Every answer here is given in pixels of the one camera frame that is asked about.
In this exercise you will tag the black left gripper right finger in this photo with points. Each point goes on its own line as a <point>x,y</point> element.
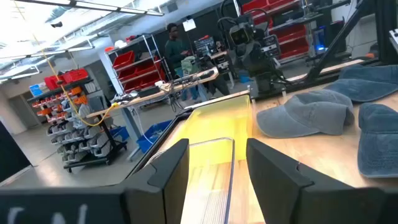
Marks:
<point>280,186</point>

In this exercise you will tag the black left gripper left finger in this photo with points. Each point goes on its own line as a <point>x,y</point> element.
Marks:
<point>168,186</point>

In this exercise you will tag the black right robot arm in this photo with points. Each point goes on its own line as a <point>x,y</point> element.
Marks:
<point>258,62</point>

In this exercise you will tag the white paper sign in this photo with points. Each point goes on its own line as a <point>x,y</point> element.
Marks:
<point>189,25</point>

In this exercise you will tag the large blue crate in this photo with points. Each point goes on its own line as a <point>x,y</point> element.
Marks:
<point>152,137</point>

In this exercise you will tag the red bin shelving unit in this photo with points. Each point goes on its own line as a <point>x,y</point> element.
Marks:
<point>292,34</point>

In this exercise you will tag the standing person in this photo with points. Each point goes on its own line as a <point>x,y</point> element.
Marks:
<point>175,51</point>

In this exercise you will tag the small blue crate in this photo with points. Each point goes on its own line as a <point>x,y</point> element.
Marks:
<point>119,132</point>

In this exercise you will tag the yellow translucent plastic bin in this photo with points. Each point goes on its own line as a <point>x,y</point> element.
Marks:
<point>217,124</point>

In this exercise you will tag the computer with blue light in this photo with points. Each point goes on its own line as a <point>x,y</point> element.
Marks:
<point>320,40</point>

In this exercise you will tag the long wooden workbench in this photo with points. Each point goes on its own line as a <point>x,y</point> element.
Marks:
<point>155,95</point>

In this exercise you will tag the black rack with small bins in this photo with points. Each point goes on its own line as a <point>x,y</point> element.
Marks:
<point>77,137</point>

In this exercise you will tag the long ceiling light bar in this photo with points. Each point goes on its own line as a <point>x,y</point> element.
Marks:
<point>130,10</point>

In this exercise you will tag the metal shelf with red bins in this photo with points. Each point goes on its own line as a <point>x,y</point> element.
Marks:
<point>124,59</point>

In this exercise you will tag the black diagonal frame strut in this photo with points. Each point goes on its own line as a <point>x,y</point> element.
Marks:
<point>335,43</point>

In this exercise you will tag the black upright frame post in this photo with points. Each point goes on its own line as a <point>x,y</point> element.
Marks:
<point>385,31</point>

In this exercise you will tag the black ceiling camera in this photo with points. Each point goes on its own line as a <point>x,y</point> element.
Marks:
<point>56,24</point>

